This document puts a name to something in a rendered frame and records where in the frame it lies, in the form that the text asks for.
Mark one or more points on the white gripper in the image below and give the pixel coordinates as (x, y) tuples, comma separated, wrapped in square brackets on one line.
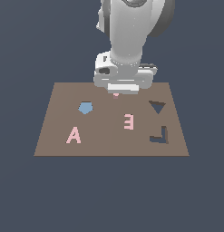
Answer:
[(122, 75)]

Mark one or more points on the blue pentagon block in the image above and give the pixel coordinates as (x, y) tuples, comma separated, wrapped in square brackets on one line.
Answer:
[(85, 108)]

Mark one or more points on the pink letter E block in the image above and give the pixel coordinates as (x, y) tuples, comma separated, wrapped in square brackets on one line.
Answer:
[(129, 122)]

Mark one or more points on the small pink block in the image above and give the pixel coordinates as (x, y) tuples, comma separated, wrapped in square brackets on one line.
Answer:
[(116, 95)]

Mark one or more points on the brown slotted board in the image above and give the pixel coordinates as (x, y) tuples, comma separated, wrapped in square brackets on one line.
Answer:
[(110, 142)]

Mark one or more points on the pink letter A block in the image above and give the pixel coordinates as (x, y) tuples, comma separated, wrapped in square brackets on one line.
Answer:
[(73, 135)]

